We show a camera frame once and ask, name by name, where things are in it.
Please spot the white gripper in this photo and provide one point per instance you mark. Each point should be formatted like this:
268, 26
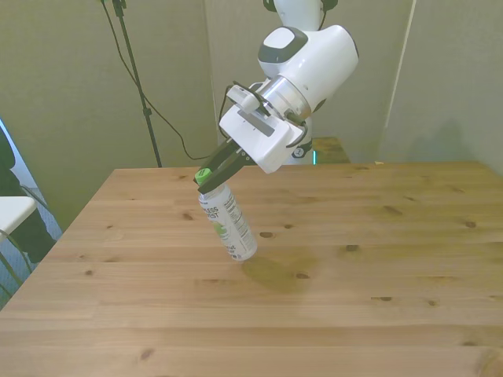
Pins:
261, 137

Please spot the white bottle with green cap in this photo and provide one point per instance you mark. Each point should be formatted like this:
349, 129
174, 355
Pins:
232, 224

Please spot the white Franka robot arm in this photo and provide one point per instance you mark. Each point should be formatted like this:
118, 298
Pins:
322, 59

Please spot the black tripod stand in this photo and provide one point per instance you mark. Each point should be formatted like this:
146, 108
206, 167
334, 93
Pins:
135, 74

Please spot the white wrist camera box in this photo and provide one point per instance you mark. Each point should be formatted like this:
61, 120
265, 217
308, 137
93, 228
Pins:
245, 96

